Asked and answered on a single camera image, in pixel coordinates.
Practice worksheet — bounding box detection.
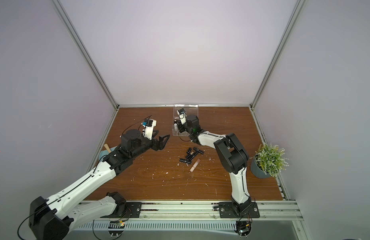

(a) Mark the pink lipstick tube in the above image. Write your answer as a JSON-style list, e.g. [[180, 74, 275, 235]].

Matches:
[[190, 159, 201, 173]]

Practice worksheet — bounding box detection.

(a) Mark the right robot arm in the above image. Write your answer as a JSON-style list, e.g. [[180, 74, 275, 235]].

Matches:
[[175, 109, 252, 212]]

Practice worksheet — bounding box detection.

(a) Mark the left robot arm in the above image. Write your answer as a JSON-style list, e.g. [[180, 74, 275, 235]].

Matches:
[[29, 129, 170, 240]]

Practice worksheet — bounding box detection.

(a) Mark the clear acrylic lipstick organizer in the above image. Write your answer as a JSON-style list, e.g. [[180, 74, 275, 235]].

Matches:
[[172, 104, 199, 137]]

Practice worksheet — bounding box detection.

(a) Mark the teal dustpan tray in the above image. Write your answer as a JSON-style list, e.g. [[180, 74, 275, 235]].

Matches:
[[98, 147, 115, 161]]

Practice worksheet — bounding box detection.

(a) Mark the green artificial plant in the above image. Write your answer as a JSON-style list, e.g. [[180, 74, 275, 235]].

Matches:
[[254, 144, 289, 178]]

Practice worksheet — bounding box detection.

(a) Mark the left controller board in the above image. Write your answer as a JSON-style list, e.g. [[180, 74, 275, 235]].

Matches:
[[108, 221, 126, 239]]

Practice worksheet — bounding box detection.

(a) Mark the controller board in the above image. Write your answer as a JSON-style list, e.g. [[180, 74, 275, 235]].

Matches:
[[235, 221, 252, 237], [108, 221, 126, 239]]

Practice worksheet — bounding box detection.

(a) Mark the right controller board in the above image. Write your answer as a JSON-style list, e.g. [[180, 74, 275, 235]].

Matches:
[[235, 221, 252, 237]]

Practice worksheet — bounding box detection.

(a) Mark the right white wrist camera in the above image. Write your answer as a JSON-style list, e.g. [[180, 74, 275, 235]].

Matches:
[[177, 108, 186, 125]]

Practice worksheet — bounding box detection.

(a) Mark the green rake wooden handle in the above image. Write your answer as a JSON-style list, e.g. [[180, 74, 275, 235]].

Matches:
[[104, 144, 112, 154]]

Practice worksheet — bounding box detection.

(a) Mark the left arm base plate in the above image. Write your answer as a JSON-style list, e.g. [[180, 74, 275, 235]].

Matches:
[[102, 202, 142, 219]]

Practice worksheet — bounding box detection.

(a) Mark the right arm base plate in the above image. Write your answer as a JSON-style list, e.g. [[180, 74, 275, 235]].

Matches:
[[213, 201, 260, 219]]

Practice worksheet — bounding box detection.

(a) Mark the aluminium front rail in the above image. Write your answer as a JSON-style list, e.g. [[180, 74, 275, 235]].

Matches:
[[70, 199, 304, 222]]

